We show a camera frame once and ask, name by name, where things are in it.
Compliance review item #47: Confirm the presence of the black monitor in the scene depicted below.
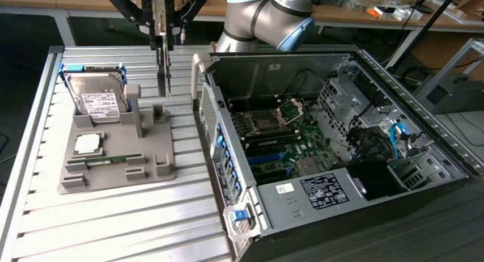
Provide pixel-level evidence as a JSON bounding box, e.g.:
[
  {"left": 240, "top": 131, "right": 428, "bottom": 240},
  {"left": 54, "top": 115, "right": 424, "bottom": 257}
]
[{"left": 406, "top": 0, "right": 460, "bottom": 15}]

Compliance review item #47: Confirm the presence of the grey computer tower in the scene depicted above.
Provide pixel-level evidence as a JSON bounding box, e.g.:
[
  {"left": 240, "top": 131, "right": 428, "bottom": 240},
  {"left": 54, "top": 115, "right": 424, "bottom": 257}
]
[{"left": 413, "top": 73, "right": 484, "bottom": 115}]

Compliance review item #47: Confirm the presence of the grey disk bay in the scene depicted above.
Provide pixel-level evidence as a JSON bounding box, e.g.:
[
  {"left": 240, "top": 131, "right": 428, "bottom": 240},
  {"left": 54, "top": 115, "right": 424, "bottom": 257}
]
[{"left": 386, "top": 151, "right": 469, "bottom": 193}]

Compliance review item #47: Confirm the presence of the black RAM stick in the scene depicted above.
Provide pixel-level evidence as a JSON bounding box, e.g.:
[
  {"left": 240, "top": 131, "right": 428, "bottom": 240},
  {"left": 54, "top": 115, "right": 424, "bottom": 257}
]
[{"left": 244, "top": 137, "right": 301, "bottom": 150}]

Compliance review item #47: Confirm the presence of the orange white box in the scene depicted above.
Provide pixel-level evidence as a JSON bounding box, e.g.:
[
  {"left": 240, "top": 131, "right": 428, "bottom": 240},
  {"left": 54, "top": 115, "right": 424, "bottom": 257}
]
[{"left": 364, "top": 6, "right": 396, "bottom": 19}]

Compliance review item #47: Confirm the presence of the metal socket cover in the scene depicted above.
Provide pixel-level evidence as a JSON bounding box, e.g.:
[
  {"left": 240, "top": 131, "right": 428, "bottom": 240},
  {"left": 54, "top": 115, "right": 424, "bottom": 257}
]
[{"left": 274, "top": 98, "right": 306, "bottom": 124}]

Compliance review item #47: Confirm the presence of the silver CPU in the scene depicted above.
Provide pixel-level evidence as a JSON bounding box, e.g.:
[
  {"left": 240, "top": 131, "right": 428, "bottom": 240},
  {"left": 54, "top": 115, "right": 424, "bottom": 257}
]
[{"left": 74, "top": 134, "right": 102, "bottom": 154}]

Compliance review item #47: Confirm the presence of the CPU socket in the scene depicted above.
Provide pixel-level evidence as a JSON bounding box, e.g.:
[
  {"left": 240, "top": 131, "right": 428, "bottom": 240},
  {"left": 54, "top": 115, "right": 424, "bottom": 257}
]
[{"left": 245, "top": 111, "right": 282, "bottom": 134}]

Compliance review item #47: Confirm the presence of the grey power supply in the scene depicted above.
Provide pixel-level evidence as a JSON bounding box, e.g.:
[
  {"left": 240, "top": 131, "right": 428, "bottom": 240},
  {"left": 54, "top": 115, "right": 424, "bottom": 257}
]
[{"left": 256, "top": 167, "right": 368, "bottom": 227}]

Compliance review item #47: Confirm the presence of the grey chipset heatsink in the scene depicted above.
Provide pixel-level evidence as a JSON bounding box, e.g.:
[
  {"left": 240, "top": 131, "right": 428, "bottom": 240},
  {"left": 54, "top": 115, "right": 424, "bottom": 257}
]
[{"left": 296, "top": 157, "right": 325, "bottom": 175}]

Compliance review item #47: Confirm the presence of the perforated metal disk bay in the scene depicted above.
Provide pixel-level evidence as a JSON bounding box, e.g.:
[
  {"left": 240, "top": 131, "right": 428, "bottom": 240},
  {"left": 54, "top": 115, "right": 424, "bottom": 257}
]
[{"left": 316, "top": 74, "right": 378, "bottom": 138}]

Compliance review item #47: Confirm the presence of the grey parts rack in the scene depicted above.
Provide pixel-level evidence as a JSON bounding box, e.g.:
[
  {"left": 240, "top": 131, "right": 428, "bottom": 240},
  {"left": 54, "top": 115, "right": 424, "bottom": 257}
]
[{"left": 56, "top": 83, "right": 177, "bottom": 195}]

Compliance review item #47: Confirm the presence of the hard disk with blue carrier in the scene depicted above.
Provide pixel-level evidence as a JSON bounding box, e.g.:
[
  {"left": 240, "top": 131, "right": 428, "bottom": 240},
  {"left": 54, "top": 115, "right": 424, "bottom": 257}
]
[{"left": 57, "top": 62, "right": 129, "bottom": 124}]

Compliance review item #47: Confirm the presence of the green RAM stick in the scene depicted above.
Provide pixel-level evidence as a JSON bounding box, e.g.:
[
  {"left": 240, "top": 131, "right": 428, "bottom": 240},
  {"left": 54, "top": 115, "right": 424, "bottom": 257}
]
[{"left": 77, "top": 155, "right": 138, "bottom": 165}]

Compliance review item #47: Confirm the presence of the blue wire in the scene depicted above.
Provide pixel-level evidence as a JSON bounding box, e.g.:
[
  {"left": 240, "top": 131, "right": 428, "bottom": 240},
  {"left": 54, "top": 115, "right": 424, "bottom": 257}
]
[{"left": 389, "top": 121, "right": 412, "bottom": 160}]

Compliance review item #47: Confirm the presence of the open PC case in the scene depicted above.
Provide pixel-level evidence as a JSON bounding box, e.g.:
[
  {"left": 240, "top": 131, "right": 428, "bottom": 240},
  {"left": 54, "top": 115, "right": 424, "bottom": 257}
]
[{"left": 190, "top": 45, "right": 484, "bottom": 262}]

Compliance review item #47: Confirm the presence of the black wire bundle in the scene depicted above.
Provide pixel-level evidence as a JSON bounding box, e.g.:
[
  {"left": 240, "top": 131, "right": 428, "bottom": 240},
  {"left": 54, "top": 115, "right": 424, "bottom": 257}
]
[{"left": 346, "top": 110, "right": 396, "bottom": 162}]

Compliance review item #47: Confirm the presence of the green motherboard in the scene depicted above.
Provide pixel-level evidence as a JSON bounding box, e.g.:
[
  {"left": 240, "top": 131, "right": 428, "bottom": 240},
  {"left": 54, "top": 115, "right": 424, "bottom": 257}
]
[{"left": 229, "top": 99, "right": 344, "bottom": 186}]

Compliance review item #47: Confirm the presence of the graphics card with metal bracket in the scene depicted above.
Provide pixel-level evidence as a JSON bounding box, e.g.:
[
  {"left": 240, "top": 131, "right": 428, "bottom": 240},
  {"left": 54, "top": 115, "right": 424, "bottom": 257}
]
[{"left": 152, "top": 0, "right": 173, "bottom": 98}]

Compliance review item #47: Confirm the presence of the wooden desk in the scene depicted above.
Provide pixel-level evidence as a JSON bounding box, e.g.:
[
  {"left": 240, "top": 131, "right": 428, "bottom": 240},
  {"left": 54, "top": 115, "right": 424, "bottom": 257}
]
[
  {"left": 0, "top": 0, "right": 228, "bottom": 47},
  {"left": 313, "top": 0, "right": 484, "bottom": 70}
]

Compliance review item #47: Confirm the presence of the black pole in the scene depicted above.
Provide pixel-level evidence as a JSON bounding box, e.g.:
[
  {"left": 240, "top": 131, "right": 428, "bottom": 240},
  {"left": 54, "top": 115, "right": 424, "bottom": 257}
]
[{"left": 384, "top": 0, "right": 462, "bottom": 71}]

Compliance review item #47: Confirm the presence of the metal slat table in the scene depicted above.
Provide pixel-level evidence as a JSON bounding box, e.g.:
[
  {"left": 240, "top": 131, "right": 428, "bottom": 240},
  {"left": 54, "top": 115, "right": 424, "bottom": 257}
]
[{"left": 0, "top": 44, "right": 360, "bottom": 262}]

